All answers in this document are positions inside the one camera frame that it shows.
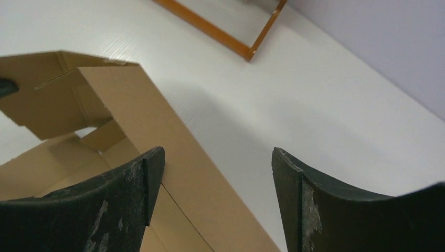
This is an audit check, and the brown cardboard box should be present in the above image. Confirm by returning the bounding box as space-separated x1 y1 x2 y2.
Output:
1 50 278 251

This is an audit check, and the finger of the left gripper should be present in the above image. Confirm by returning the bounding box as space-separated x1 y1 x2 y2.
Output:
0 78 19 98

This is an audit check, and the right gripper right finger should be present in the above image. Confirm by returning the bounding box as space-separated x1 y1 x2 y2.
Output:
271 148 444 251

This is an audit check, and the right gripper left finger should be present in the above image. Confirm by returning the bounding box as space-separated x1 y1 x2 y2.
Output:
1 146 165 251

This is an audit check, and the orange wooden shelf rack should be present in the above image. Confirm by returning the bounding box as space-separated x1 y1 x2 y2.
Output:
156 0 288 62

